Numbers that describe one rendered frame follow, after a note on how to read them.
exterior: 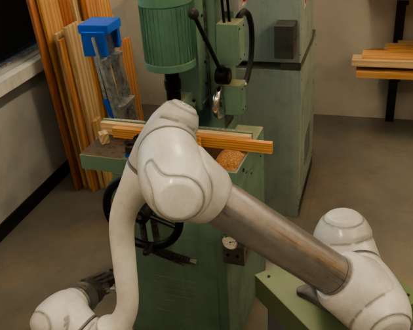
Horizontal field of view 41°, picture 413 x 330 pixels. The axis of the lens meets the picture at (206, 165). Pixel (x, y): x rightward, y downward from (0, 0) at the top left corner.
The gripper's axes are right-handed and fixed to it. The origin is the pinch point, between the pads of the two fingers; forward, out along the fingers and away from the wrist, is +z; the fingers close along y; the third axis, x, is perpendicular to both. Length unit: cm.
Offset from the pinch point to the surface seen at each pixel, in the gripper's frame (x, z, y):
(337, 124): -25, 279, -33
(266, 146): -38, 39, -35
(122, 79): -56, 110, 59
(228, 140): -39, 39, -21
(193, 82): -58, 42, -6
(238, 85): -58, 50, -21
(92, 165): -26.8, 26.9, 26.7
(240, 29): -78, 47, -21
